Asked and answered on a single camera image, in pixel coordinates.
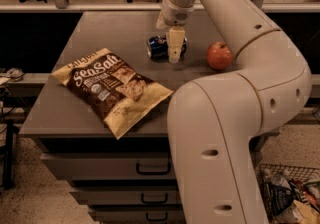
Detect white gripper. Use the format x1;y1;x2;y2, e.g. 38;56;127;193
156;0;194;64

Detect blue pepsi can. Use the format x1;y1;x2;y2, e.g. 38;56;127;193
146;34;188;60

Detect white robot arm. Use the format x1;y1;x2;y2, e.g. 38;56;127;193
157;0;312;224

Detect red apple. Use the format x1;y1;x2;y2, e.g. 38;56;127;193
206;42;233;70

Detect sea salt chips bag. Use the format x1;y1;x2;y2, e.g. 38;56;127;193
52;48;172;139

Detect grey drawer cabinet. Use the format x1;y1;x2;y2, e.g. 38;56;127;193
22;11;219;224

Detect crumpled item on ledge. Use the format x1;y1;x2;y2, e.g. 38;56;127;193
4;68;24;80

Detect black stand at left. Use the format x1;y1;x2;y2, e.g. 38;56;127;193
0;119;19;190

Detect dark blue snack bag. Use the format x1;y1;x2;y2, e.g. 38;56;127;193
269;184;294;215

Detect red snack bag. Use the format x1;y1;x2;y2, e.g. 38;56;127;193
289;179;318;210

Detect yellow snack bag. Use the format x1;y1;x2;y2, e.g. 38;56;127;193
294;201;320;224

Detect top drawer black handle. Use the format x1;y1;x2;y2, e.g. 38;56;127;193
136;163;171;176

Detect drawer black handle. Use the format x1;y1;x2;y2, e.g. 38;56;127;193
145;213;168;222
136;163;171;176
140;193;168;204

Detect middle drawer black handle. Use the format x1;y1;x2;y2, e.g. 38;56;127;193
140;193;168;204

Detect wire basket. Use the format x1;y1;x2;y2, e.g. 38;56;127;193
257;164;320;224

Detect bottom drawer black handle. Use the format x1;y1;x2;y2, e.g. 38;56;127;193
145;213;168;222

